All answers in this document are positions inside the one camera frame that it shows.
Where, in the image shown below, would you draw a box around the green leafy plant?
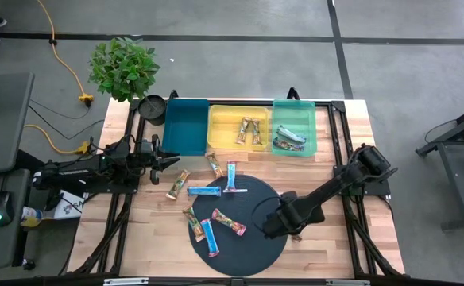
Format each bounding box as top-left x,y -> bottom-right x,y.
87,36 -> 161,103

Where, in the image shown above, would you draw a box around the black computer mouse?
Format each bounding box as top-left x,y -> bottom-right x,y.
0,191 -> 14,228

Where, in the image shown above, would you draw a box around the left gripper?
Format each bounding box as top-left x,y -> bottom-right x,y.
137,133 -> 182,186

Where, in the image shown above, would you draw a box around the yellow plastic bin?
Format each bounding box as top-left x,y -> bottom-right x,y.
207,104 -> 272,153

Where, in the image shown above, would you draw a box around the blue red granola bar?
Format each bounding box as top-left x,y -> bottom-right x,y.
199,218 -> 220,258
186,186 -> 222,198
224,160 -> 238,191

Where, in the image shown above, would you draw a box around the grey desk panel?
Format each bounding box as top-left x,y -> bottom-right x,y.
0,71 -> 35,176

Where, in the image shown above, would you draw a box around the yellow extension cord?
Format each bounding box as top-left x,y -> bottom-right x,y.
36,0 -> 95,107
24,124 -> 91,156

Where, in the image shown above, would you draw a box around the dark blue plastic bin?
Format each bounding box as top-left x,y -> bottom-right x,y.
160,98 -> 211,157

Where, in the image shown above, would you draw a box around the green plastic bin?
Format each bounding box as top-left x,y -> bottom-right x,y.
272,99 -> 318,158

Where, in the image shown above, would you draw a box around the round dark woven placemat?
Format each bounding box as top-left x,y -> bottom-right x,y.
188,174 -> 288,278

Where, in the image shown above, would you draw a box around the white printed box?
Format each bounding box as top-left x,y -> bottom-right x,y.
52,189 -> 85,221

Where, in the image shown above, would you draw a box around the silver table bracket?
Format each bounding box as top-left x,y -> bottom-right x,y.
325,279 -> 371,286
102,277 -> 149,286

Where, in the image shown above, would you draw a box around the yellow white bottle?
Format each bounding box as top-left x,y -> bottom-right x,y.
20,206 -> 44,229

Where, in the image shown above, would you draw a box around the black plant pot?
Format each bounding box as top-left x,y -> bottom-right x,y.
137,94 -> 168,126

